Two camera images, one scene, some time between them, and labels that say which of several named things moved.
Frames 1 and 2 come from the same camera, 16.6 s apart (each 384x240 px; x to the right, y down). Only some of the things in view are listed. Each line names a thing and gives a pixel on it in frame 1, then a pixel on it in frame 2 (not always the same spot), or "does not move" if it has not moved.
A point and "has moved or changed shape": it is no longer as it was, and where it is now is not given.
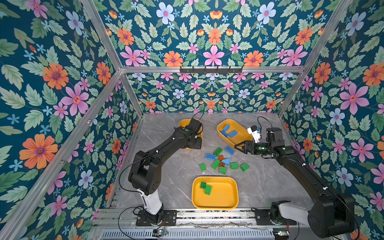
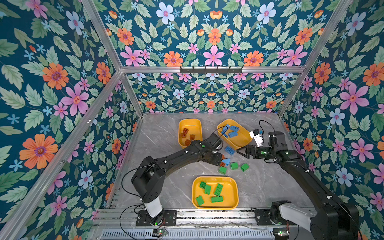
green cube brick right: x=234 y=165 does not move
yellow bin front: x=224 y=193 does not move
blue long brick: x=226 y=127 does not move
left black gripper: x=199 y=144 to x=218 y=161
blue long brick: x=233 y=134 does not move
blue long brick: x=210 y=156 has moved or changed shape
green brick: x=208 y=189 does not move
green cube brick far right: x=244 y=167 does not move
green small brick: x=203 y=166 to x=200 y=200
